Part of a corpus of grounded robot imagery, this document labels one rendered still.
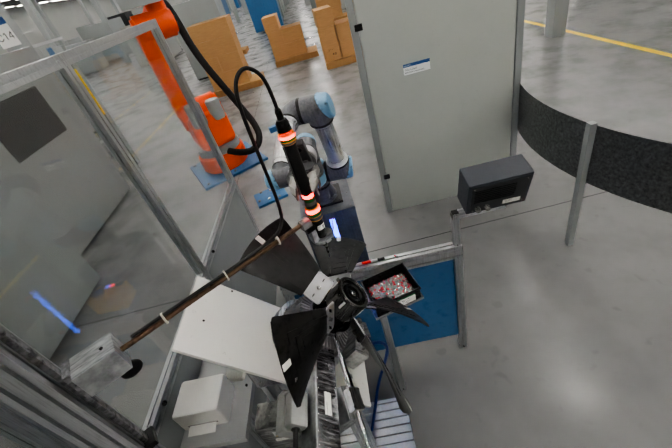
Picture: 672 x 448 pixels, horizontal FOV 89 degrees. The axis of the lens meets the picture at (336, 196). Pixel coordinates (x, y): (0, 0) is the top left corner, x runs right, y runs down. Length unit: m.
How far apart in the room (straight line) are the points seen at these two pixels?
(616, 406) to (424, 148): 2.01
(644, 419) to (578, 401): 0.26
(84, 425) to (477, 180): 1.40
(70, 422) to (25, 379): 0.15
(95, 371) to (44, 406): 0.10
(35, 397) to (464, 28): 2.81
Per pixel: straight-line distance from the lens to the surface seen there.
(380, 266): 1.71
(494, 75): 3.06
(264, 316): 1.27
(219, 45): 8.96
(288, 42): 10.21
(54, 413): 1.02
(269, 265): 1.13
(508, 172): 1.54
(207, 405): 1.45
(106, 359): 0.96
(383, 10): 2.68
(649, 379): 2.53
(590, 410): 2.36
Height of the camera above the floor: 2.09
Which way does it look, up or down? 34 degrees down
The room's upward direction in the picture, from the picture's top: 17 degrees counter-clockwise
